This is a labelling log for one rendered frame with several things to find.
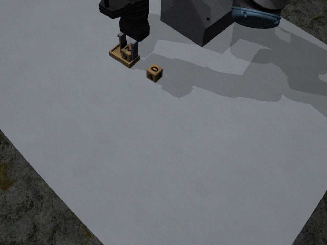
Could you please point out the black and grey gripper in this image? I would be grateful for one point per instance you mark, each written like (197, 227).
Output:
(133, 20)

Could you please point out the tan wooden cube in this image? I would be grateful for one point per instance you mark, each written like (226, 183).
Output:
(154, 73)
(125, 52)

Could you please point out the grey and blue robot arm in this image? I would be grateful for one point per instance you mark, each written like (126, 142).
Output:
(261, 14)

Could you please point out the tan shallow rectangular tray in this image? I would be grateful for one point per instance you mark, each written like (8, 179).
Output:
(115, 53)

